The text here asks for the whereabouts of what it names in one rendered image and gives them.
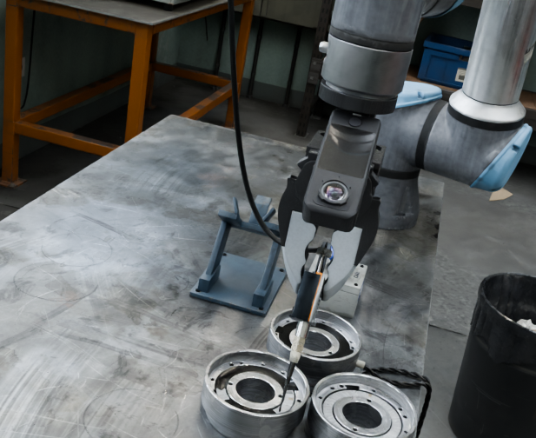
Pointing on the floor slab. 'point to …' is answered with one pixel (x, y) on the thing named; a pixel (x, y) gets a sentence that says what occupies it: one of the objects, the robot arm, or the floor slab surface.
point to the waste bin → (510, 361)
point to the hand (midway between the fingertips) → (312, 288)
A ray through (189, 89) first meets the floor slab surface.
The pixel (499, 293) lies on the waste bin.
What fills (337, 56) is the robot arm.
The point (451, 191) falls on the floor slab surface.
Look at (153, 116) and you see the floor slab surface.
